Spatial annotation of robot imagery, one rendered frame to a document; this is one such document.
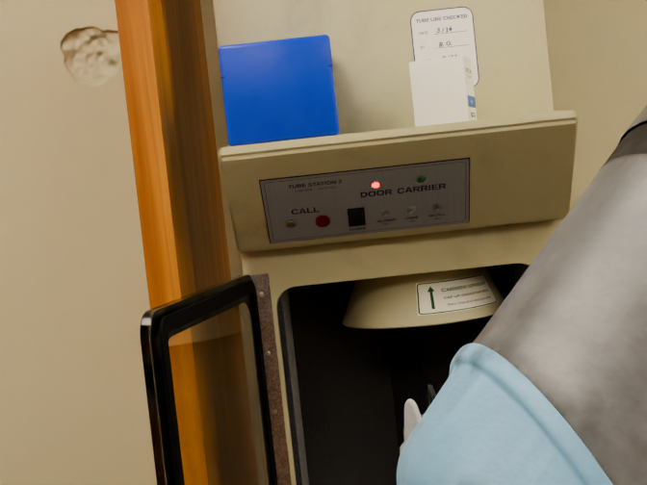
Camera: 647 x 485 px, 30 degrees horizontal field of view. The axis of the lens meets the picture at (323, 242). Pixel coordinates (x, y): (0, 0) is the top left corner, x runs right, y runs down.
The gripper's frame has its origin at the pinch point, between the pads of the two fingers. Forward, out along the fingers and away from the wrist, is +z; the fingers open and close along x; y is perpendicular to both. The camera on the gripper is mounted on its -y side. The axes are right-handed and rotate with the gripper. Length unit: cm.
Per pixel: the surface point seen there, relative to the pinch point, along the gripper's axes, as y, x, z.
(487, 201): 19.8, -5.2, 14.4
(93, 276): 14, 43, 63
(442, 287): 11.5, -0.7, 22.3
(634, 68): 34, -32, 62
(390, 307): 10.0, 4.7, 22.4
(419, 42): 35.8, -0.8, 19.3
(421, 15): 38.3, -1.2, 19.3
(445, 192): 21.1, -1.2, 13.0
